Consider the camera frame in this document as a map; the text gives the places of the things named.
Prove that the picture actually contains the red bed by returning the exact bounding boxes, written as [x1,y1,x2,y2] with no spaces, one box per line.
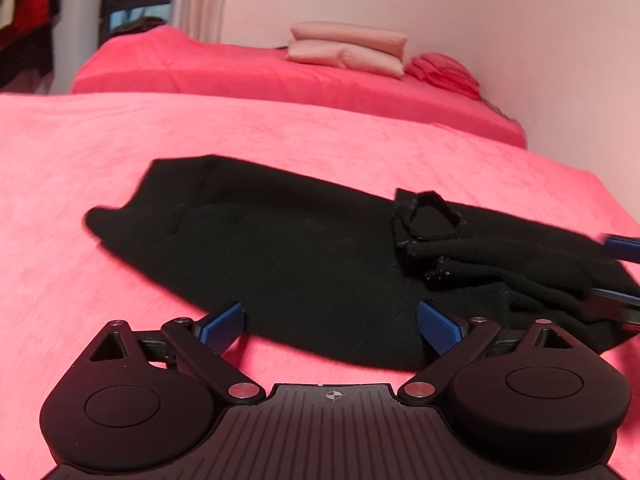
[70,25,529,150]

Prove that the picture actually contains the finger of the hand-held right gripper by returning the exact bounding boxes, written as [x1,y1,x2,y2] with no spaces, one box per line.
[582,286,640,332]
[600,233,640,265]

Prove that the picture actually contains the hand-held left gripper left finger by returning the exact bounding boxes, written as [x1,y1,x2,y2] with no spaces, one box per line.
[86,301,267,406]

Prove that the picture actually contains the dark cloth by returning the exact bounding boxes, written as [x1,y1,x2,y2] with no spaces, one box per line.
[111,16,167,37]

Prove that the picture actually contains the folded red blanket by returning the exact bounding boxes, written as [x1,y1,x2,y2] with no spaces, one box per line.
[405,52,482,101]

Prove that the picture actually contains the pink curtain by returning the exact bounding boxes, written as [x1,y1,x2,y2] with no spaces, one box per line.
[172,0,234,44]

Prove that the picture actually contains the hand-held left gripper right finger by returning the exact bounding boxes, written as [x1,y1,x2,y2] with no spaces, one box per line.
[396,298,577,406]

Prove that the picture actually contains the pink towel blanket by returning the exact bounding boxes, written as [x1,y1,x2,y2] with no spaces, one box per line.
[0,91,640,480]

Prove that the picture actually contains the pink pillow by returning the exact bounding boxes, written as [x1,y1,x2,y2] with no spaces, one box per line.
[286,40,406,80]
[290,21,408,56]

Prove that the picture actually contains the black pants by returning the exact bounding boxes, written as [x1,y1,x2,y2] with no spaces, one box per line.
[82,155,640,373]

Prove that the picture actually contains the hanging red and dark clothes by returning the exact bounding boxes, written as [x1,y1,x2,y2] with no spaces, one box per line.
[0,0,62,88]

